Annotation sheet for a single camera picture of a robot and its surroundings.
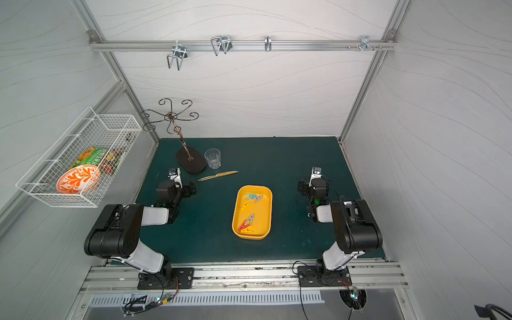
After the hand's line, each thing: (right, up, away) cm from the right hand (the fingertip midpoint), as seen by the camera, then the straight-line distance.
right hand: (314, 178), depth 95 cm
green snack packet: (-83, +11, -28) cm, 89 cm away
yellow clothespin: (-34, -13, -3) cm, 36 cm away
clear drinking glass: (-52, +9, +13) cm, 55 cm away
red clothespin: (-34, -20, -9) cm, 41 cm away
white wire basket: (-86, +20, -15) cm, 90 cm away
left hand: (-63, -1, 0) cm, 63 cm away
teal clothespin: (-31, -9, 0) cm, 32 cm away
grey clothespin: (-28, -10, -2) cm, 29 cm away
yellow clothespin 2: (-33, -22, -10) cm, 40 cm away
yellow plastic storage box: (-26, -20, -9) cm, 34 cm away
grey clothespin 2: (-31, -18, -8) cm, 36 cm away
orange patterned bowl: (-85, +3, -32) cm, 91 cm away
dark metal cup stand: (-66, +9, +15) cm, 68 cm away
